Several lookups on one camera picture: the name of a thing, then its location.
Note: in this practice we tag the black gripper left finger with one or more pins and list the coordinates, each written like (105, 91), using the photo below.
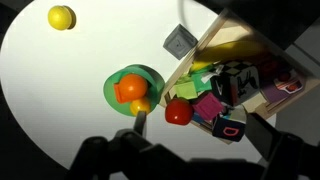
(140, 123)

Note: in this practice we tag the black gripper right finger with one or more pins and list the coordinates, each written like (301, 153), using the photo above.
(263, 135)

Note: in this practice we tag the yellow lemon toy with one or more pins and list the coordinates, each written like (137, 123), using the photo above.
(59, 17)

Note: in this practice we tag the small yellow ball toy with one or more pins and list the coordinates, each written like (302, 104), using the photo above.
(140, 105)

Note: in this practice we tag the orange block toy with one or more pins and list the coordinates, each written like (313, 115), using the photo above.
(117, 95)

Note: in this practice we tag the orange ball toy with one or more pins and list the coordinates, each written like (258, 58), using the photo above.
(133, 87)

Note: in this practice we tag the red tomato toy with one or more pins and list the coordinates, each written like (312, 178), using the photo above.
(178, 111)

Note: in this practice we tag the yellow banana toy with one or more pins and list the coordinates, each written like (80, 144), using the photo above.
(226, 51)

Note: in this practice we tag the wooden tray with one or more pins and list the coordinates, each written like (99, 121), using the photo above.
(230, 31)

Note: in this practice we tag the black cube with letter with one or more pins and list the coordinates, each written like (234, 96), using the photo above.
(230, 130)

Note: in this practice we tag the purple picture card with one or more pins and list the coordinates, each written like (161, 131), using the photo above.
(271, 93)

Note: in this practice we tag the green plastic bowl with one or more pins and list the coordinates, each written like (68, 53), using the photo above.
(111, 91)

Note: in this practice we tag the lime green soft cube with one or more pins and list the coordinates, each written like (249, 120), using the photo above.
(186, 90)

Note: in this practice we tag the black checkered soft cube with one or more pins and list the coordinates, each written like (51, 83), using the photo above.
(240, 83)

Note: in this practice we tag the magenta soft cube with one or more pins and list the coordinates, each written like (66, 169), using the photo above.
(207, 106)

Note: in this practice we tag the teal green soft cube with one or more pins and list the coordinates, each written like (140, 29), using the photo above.
(202, 82)

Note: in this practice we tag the grey cube block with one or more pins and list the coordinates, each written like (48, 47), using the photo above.
(180, 42)

